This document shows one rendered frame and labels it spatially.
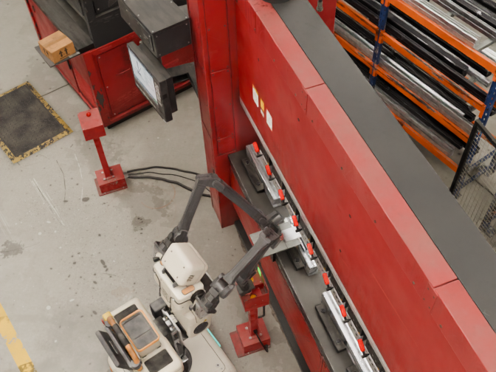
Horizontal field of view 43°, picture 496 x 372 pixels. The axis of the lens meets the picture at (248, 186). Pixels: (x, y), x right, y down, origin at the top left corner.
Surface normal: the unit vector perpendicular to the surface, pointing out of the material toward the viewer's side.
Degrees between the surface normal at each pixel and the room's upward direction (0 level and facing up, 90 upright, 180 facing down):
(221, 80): 90
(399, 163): 0
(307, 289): 0
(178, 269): 48
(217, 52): 90
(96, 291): 0
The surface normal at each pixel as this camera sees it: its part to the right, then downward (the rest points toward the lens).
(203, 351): -0.03, -0.62
